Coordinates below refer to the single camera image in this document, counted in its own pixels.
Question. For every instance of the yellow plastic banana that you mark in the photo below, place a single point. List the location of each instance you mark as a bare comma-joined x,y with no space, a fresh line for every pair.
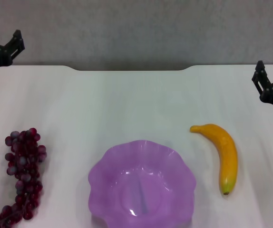
227,147

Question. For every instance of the purple wavy plastic plate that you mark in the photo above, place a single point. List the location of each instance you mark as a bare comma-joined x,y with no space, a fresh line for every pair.
165,166

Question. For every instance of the dark red grape bunch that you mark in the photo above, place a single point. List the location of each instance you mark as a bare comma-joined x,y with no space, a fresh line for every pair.
23,166

